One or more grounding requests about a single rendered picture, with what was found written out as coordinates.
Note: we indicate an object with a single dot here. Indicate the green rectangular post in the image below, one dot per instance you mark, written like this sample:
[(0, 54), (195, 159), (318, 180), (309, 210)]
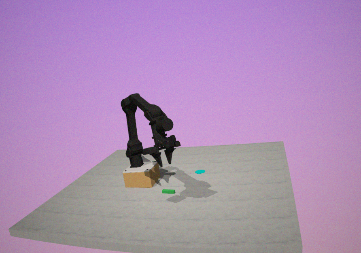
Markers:
[(168, 191)]

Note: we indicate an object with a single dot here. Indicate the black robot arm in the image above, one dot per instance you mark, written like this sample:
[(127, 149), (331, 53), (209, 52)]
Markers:
[(159, 123)]

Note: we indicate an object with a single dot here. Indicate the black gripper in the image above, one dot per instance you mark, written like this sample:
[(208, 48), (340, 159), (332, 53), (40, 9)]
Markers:
[(154, 151)]

